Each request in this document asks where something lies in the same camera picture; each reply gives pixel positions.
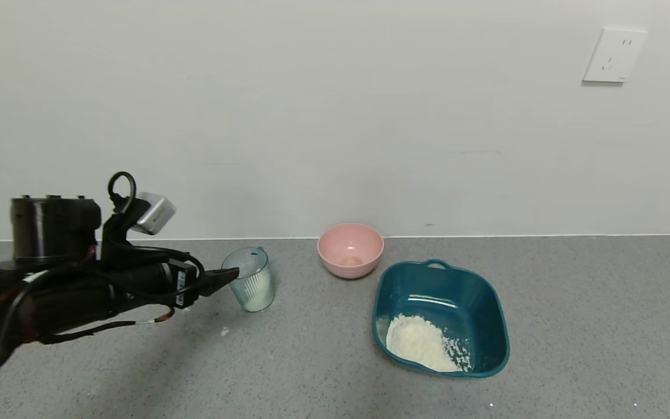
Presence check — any black cable bundle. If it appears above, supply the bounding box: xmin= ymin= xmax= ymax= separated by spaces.
xmin=0 ymin=172 xmax=205 ymax=402

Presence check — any pink bowl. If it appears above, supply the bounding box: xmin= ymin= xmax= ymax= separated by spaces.
xmin=318 ymin=223 xmax=384 ymax=279

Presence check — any white wall socket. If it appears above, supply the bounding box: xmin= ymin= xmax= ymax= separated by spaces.
xmin=582 ymin=28 xmax=648 ymax=83

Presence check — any pale yellow powder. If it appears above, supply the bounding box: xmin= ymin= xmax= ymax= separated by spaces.
xmin=386 ymin=314 xmax=472 ymax=373

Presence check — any teal square plastic basin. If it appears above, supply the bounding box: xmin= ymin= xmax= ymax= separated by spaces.
xmin=372 ymin=259 xmax=510 ymax=378

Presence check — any ribbed clear plastic cup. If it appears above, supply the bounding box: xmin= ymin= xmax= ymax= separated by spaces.
xmin=222 ymin=247 xmax=276 ymax=313

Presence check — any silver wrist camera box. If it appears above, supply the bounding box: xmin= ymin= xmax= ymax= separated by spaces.
xmin=131 ymin=192 xmax=176 ymax=235

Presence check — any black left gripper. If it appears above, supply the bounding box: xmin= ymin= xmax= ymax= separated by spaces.
xmin=110 ymin=258 xmax=240 ymax=310

